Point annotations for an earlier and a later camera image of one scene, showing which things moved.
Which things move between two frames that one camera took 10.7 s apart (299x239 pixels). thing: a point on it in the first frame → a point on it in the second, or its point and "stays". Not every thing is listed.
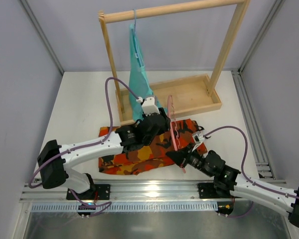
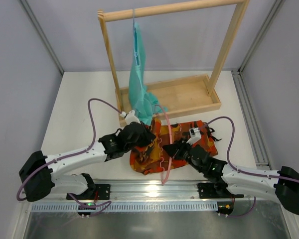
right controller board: [225, 207] stays
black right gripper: [185, 157] stays
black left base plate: [96, 191] stays
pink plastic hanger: [174, 128] → [160, 147]
